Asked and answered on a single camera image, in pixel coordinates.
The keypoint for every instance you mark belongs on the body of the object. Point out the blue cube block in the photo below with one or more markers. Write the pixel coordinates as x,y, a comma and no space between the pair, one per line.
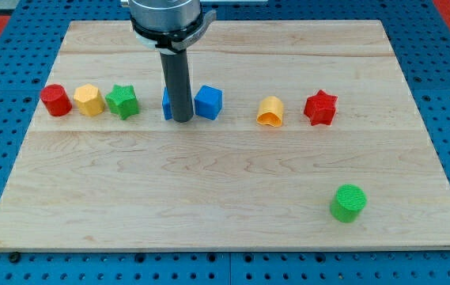
208,102

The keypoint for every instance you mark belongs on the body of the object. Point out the wooden board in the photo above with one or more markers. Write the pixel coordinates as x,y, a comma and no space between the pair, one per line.
101,184

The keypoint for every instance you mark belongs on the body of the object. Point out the blue block behind rod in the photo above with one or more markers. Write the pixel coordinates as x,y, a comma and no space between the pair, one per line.
166,107

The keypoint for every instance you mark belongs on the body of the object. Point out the green star block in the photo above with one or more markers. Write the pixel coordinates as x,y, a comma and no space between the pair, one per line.
122,101

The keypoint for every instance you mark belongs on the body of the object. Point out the red cylinder block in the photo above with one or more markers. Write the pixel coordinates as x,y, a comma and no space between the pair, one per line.
55,99

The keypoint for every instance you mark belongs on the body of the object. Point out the red star block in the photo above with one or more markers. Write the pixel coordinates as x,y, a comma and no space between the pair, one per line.
321,108

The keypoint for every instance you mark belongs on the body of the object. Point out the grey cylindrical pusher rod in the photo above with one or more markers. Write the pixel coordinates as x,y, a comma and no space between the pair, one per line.
177,80

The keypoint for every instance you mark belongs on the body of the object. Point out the green cylinder block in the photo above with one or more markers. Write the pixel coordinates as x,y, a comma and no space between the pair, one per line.
347,203

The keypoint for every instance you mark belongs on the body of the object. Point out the yellow hexagon block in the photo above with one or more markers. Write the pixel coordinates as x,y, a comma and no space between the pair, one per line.
89,100

